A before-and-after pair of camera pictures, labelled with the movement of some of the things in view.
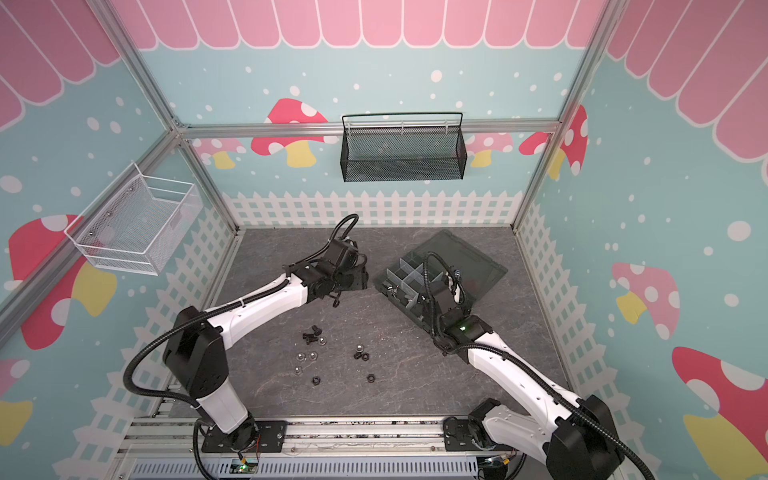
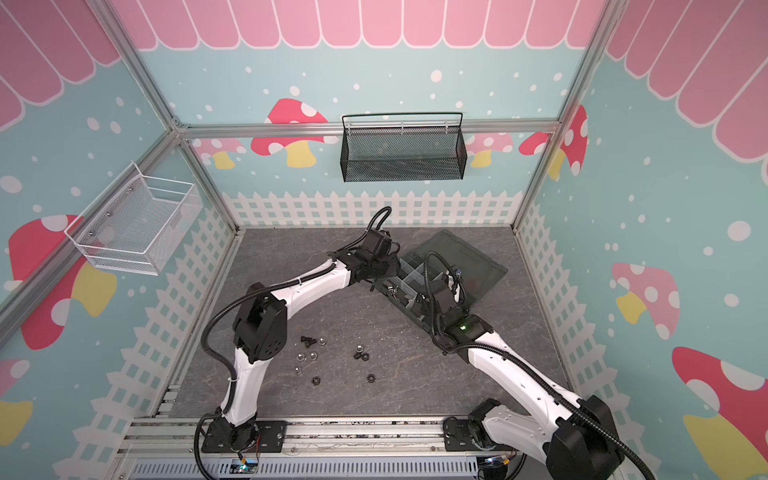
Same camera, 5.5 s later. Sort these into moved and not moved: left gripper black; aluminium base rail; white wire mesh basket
Moved: left gripper black
Not moved: aluminium base rail; white wire mesh basket
